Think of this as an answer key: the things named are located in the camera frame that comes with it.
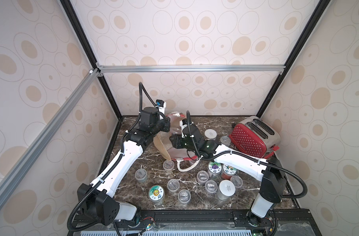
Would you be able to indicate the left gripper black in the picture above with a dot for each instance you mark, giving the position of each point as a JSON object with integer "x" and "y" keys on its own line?
{"x": 166, "y": 121}

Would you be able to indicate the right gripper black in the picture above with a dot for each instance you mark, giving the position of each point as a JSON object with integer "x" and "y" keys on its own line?
{"x": 176, "y": 140}

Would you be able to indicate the large white lid canister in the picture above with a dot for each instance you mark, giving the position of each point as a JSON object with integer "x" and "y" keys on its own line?
{"x": 210, "y": 134}

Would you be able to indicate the burlap canvas bag red lining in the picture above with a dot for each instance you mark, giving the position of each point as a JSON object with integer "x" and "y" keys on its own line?
{"x": 168, "y": 144}

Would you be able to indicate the purple flower label jar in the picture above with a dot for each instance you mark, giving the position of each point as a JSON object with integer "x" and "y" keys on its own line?
{"x": 214, "y": 169}

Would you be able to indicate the red content clear jar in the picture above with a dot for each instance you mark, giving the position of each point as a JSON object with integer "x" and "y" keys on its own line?
{"x": 202, "y": 177}

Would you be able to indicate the red green label jar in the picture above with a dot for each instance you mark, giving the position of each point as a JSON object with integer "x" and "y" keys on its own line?
{"x": 228, "y": 171}

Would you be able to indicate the clear jar front row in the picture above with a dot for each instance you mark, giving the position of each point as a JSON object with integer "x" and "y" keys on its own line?
{"x": 211, "y": 187}

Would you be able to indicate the green floral label jar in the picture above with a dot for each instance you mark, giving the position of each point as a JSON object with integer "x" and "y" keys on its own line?
{"x": 141, "y": 175}

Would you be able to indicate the white lid purple jar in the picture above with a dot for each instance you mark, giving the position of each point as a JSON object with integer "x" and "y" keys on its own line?
{"x": 226, "y": 189}

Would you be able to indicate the yellow green lid jar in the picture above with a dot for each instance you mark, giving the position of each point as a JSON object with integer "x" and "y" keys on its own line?
{"x": 157, "y": 194}

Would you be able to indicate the clear small seed jar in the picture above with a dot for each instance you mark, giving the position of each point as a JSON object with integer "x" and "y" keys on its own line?
{"x": 237, "y": 181}

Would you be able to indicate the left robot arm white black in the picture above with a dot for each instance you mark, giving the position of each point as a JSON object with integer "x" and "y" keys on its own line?
{"x": 96, "y": 200}

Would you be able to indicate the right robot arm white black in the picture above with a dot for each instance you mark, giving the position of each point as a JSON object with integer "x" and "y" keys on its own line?
{"x": 270, "y": 172}

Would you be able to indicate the red silver toaster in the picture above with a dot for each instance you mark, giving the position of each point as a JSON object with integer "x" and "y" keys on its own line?
{"x": 256, "y": 138}

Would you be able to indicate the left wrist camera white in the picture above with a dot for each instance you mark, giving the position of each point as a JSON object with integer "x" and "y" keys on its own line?
{"x": 161, "y": 105}

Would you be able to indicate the silver horizontal rail back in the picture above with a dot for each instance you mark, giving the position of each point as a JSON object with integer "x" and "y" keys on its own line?
{"x": 191, "y": 68}

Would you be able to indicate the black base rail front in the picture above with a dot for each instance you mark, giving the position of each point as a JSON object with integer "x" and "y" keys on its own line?
{"x": 279, "y": 222}

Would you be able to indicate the silver diagonal rail left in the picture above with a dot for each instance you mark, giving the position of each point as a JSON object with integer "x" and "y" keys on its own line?
{"x": 20, "y": 169}

